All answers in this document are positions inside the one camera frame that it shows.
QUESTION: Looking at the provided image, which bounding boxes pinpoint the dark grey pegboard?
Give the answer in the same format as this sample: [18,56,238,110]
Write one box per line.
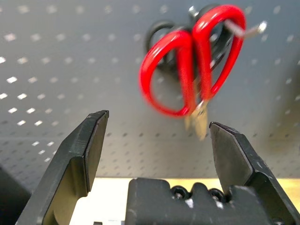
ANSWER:
[0,0,300,179]

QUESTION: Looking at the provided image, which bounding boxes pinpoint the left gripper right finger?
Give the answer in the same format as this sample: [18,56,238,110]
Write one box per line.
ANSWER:
[209,121,297,225]

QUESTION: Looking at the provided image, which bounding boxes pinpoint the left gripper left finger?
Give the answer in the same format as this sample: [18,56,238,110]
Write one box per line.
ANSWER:
[16,110,110,225]

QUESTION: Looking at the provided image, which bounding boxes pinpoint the red handled scissors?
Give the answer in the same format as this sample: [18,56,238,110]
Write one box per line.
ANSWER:
[138,4,247,141]

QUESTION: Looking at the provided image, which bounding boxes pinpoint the metal scissors peg hook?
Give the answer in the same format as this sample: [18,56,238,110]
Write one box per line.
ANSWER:
[188,6,268,38]

